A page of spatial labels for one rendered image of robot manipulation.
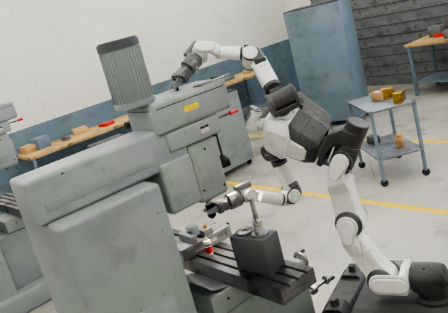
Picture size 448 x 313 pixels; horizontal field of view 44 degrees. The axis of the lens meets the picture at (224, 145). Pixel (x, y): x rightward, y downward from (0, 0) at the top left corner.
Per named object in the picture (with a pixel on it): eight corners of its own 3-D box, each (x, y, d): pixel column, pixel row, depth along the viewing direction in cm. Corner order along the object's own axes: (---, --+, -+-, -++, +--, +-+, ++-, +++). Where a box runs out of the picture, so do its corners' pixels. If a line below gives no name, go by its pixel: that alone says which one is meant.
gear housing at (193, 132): (195, 130, 306) (191, 113, 303) (223, 131, 287) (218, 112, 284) (145, 152, 287) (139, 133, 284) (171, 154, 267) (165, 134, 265)
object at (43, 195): (167, 157, 294) (156, 121, 289) (191, 159, 276) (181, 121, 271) (22, 220, 248) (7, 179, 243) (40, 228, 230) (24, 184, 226)
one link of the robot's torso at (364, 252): (405, 274, 300) (363, 198, 296) (398, 295, 283) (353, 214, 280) (379, 282, 308) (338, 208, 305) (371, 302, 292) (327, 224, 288)
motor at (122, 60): (143, 100, 282) (124, 37, 275) (163, 98, 266) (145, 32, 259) (108, 112, 271) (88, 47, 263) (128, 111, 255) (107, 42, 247)
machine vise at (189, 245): (218, 231, 341) (213, 214, 338) (233, 235, 329) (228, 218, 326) (171, 256, 322) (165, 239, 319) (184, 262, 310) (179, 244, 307)
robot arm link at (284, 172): (297, 194, 325) (281, 160, 321) (308, 196, 313) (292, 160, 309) (281, 204, 321) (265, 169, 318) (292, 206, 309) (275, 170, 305)
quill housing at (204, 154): (208, 187, 310) (193, 132, 302) (231, 190, 293) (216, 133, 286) (181, 200, 299) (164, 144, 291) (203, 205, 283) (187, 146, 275)
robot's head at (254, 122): (263, 131, 301) (248, 124, 303) (268, 114, 296) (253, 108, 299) (257, 134, 295) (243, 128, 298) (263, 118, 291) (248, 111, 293)
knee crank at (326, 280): (330, 277, 343) (328, 268, 342) (338, 280, 339) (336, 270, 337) (307, 295, 331) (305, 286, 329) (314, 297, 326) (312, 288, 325)
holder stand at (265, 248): (252, 258, 293) (243, 224, 288) (285, 264, 278) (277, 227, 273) (237, 270, 285) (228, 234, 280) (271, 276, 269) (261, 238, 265)
